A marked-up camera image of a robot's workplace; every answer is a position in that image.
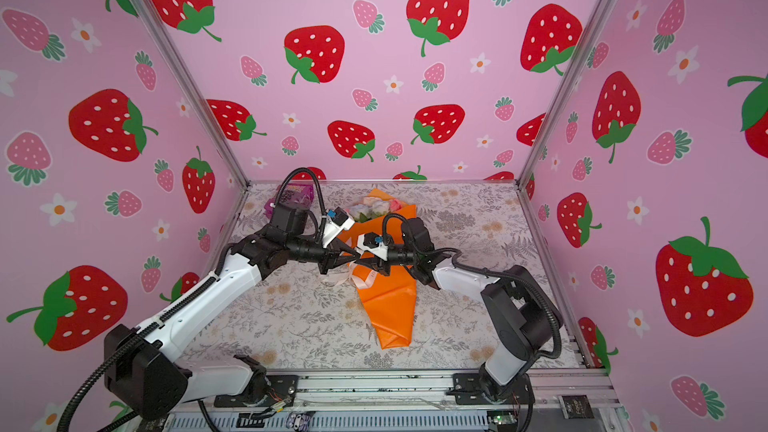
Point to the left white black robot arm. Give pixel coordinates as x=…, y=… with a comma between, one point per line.
x=141, y=364

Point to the white printed ribbon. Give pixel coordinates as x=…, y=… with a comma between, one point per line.
x=360, y=276

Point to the white fake rose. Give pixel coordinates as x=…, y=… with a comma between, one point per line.
x=361, y=212

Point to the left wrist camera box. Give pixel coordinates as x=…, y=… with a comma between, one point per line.
x=337, y=221

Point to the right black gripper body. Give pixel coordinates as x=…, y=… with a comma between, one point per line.
x=398, y=255

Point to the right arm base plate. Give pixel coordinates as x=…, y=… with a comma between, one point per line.
x=480, y=389

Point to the orange wrapping paper sheet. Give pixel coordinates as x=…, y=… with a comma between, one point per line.
x=390, y=303

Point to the purple snack packet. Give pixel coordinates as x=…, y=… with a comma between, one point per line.
x=301, y=194

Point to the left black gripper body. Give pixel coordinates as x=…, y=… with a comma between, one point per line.
x=311, y=251

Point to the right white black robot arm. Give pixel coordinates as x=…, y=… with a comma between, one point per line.
x=525, y=319

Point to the aluminium frame rail base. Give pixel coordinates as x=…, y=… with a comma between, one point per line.
x=410, y=400

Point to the pink fake rose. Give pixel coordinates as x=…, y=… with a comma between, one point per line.
x=395, y=205

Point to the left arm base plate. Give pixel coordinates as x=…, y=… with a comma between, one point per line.
x=263, y=392

